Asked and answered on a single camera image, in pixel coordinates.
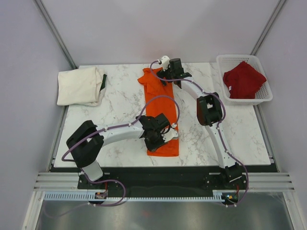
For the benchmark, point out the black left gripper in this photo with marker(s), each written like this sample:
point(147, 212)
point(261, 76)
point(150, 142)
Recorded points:
point(154, 147)

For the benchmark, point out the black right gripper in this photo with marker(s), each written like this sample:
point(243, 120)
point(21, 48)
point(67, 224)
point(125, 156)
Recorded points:
point(162, 74)

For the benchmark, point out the orange t shirt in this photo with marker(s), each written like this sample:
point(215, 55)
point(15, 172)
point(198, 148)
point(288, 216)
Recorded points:
point(152, 88)

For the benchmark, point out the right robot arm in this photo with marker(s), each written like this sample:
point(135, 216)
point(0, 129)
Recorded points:
point(210, 112)

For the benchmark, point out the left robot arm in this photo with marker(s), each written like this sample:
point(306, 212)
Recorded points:
point(86, 142)

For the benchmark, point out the white plastic basket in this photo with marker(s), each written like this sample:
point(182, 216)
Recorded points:
point(228, 62)

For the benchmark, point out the dark red t shirt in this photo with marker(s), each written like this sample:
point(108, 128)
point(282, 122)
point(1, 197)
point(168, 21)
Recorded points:
point(243, 81)

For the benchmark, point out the dark green folded t shirt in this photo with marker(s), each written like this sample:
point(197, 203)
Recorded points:
point(103, 85)

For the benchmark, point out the cream folded t shirt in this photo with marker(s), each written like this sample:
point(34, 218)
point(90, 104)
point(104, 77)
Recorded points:
point(80, 86)

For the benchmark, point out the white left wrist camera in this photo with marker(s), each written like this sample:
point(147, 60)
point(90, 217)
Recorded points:
point(170, 135)

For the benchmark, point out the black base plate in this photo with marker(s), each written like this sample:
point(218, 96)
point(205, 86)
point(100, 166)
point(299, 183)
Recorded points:
point(167, 191)

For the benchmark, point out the white slotted cable duct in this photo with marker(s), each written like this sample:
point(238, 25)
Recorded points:
point(95, 196)

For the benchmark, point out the right aluminium corner post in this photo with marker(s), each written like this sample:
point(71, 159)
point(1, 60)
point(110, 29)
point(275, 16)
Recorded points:
point(268, 26)

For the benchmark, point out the aluminium corner post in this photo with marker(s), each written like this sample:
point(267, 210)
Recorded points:
point(268, 26)
point(52, 27)

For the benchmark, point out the aluminium frame rail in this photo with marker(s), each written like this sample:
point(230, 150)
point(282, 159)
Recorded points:
point(258, 181)

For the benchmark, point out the left aluminium corner post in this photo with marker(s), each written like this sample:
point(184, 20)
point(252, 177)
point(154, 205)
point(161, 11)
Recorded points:
point(52, 27)

